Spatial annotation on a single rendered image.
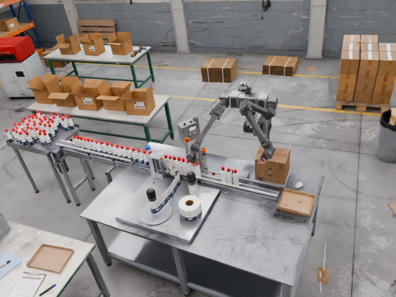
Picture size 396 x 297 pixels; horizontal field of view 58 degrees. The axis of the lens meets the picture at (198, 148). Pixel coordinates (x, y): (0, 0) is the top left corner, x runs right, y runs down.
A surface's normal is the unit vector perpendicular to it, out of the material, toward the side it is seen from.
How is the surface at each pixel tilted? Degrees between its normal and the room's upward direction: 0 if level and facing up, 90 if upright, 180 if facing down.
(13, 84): 90
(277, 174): 90
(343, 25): 90
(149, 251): 0
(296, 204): 0
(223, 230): 0
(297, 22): 90
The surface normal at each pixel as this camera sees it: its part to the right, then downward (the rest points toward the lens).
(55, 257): -0.11, -0.80
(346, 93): -0.36, 0.54
